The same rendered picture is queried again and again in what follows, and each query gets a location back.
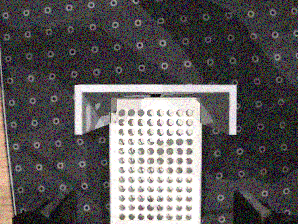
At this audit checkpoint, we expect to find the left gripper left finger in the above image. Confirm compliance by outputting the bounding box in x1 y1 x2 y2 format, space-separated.
12 190 77 224

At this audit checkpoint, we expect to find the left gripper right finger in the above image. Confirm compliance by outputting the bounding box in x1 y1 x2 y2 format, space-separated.
233 192 298 224

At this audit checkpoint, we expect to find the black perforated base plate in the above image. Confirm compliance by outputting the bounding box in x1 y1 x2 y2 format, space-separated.
0 0 298 224

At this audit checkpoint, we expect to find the white well plate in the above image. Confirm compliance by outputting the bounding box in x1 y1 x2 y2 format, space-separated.
111 98 200 224

